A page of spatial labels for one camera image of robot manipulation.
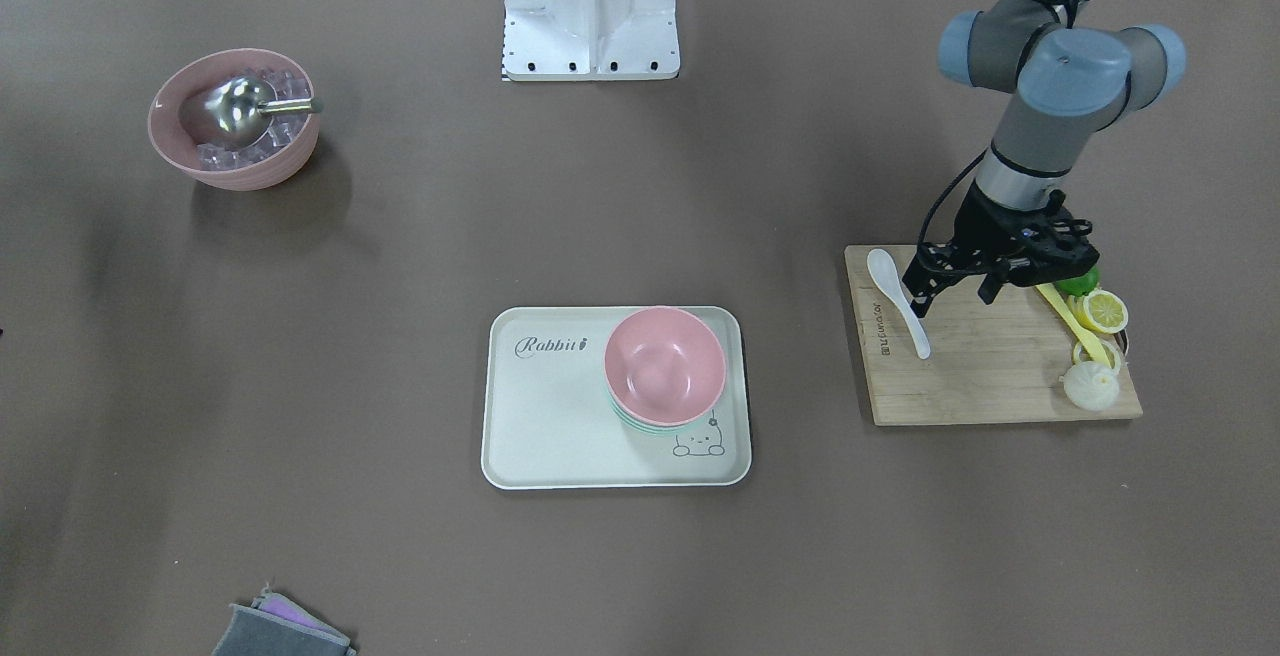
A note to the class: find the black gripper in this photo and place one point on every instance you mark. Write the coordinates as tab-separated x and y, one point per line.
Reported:
983	226

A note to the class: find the small pink bowl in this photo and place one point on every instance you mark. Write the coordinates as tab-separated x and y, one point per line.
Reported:
665	365

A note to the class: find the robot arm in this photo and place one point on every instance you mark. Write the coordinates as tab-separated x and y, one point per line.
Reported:
1065	82

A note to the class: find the white ceramic spoon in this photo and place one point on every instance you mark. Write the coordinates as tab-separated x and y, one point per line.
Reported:
882	268

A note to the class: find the yellow plastic spoon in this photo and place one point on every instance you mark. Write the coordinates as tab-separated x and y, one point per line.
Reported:
1058	304

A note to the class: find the upper green bowl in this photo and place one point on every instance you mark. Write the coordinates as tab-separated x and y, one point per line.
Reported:
707	420

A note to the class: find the large pink ice bowl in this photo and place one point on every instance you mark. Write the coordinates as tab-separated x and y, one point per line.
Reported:
276	156

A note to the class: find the wooden cutting board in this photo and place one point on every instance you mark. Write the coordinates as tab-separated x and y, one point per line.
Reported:
989	364

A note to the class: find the green lime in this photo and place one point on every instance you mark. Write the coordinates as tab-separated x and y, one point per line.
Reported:
1080	286

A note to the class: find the lemon slice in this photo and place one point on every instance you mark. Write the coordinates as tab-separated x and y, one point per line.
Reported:
1105	352
1102	311

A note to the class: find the white steamed bun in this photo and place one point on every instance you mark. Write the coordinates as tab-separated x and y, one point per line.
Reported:
1091	386

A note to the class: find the cream serving tray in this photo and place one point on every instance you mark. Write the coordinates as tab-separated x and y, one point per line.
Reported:
549	425

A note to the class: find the metal ice scoop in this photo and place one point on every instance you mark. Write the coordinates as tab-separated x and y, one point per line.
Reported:
238	112

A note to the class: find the purple folded cloth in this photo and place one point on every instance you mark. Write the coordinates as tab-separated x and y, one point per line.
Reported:
281	606

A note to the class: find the grey folded cloth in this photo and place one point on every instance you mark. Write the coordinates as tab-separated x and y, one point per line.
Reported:
256	632

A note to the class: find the white camera post base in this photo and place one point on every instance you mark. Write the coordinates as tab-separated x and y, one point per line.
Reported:
590	40

